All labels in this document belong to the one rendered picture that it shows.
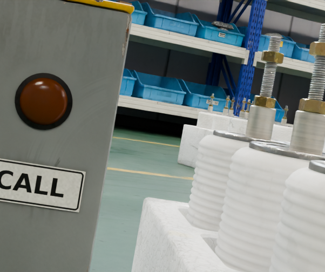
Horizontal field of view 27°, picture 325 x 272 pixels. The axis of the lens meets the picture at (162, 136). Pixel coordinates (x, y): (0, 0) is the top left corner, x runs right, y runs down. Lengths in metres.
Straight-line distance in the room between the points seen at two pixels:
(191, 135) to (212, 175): 2.49
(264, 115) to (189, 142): 2.47
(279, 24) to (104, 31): 6.23
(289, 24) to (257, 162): 6.19
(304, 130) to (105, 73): 0.17
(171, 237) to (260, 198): 0.08
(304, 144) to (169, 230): 0.12
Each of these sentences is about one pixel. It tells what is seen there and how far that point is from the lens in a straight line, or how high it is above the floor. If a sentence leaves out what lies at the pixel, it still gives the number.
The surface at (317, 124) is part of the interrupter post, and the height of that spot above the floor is 0.27.
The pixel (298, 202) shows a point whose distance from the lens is 0.33.
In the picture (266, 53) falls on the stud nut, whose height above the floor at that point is 0.32.
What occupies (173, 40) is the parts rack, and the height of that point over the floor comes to 0.73.
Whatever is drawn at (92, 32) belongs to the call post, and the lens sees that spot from 0.33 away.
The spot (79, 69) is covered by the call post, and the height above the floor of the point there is 0.28.
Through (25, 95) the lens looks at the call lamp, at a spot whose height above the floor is 0.26.
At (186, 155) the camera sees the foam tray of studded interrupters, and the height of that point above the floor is 0.05.
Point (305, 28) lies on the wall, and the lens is 6.71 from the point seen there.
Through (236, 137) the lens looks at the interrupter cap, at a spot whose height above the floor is 0.25.
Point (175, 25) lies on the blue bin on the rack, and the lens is 5.21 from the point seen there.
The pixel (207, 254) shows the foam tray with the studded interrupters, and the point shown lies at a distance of 0.44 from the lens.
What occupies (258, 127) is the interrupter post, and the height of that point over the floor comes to 0.26.
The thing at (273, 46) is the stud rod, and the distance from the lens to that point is 0.57.
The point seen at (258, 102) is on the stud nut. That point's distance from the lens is 0.57.
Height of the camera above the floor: 0.27
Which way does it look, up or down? 3 degrees down
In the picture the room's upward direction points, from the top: 10 degrees clockwise
